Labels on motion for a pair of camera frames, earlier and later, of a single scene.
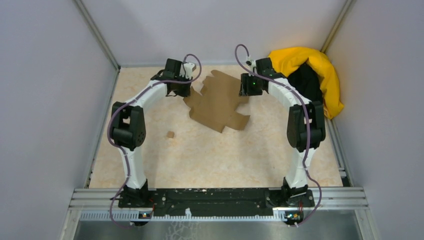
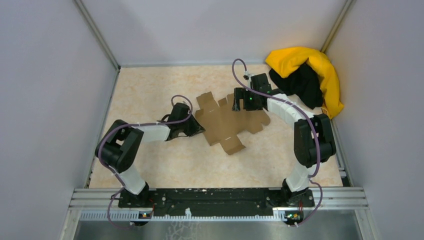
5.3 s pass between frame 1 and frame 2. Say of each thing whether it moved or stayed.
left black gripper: moved
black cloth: stayed
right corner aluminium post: stayed
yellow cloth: stayed
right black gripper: moved
